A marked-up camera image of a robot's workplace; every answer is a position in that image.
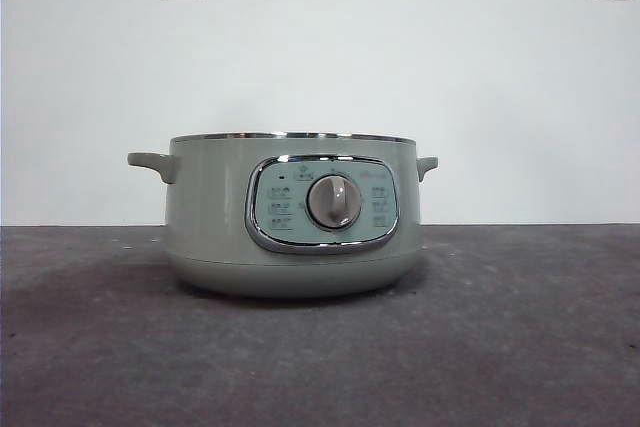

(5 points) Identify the sage green electric cooking pot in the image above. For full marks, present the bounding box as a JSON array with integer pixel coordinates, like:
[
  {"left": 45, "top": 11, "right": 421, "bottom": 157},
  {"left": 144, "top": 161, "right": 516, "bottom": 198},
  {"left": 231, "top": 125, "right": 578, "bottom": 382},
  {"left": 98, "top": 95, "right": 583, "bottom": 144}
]
[{"left": 125, "top": 131, "right": 441, "bottom": 298}]

